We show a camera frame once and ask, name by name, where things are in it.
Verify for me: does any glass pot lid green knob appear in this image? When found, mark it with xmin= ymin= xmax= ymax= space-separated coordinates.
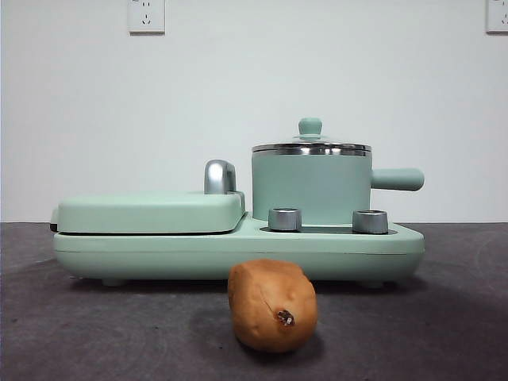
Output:
xmin=252 ymin=117 xmax=373 ymax=154

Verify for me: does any brown potato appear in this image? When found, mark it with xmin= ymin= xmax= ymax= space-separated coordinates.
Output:
xmin=227 ymin=258 xmax=318 ymax=354

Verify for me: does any mint green hinged grill lid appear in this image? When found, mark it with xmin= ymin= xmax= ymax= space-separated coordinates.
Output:
xmin=49 ymin=190 xmax=247 ymax=236

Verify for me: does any silver control knob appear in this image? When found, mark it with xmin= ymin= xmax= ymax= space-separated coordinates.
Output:
xmin=268 ymin=207 xmax=302 ymax=232
xmin=352 ymin=209 xmax=389 ymax=234

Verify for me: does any mint green breakfast machine base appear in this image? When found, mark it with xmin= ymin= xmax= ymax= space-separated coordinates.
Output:
xmin=53 ymin=211 xmax=425 ymax=289

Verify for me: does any chrome grill lid handle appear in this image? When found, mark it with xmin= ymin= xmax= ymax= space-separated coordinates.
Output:
xmin=204 ymin=159 xmax=238 ymax=195

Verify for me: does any mint green pot with handle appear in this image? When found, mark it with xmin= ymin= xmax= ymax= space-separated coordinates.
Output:
xmin=251 ymin=143 xmax=425 ymax=225

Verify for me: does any white wall socket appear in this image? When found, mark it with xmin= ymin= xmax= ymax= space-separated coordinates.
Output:
xmin=127 ymin=0 xmax=166 ymax=35
xmin=486 ymin=0 xmax=508 ymax=35

